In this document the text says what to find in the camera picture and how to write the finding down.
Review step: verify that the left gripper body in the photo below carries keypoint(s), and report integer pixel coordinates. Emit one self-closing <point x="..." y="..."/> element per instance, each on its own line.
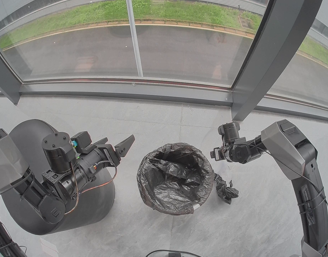
<point x="99" y="159"/>

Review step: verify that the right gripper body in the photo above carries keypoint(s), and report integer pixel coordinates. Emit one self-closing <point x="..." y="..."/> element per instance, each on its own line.
<point x="215" y="154"/>

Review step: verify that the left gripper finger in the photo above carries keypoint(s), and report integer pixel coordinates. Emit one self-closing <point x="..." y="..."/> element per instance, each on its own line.
<point x="123" y="148"/>
<point x="101" y="142"/>

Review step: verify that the black plastic bag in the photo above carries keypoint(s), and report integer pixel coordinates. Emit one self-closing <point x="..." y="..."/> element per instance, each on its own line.
<point x="174" y="191"/>

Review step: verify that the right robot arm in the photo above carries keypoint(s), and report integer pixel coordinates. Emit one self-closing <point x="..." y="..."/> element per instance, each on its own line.
<point x="284" y="148"/>

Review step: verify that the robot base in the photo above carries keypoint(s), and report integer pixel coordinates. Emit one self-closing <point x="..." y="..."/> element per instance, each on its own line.
<point x="175" y="255"/>

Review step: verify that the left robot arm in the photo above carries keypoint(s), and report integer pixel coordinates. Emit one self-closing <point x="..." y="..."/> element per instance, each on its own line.
<point x="8" y="154"/>

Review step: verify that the white trash bin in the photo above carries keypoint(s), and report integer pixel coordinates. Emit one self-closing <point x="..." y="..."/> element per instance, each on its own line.
<point x="196" y="206"/>

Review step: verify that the crumpled black plastic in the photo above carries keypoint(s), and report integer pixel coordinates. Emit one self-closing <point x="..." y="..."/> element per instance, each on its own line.
<point x="225" y="190"/>

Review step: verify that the window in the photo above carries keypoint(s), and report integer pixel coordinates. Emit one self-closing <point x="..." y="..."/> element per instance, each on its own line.
<point x="273" y="49"/>

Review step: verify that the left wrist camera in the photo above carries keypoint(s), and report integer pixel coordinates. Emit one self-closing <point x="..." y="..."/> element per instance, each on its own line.
<point x="82" y="140"/>

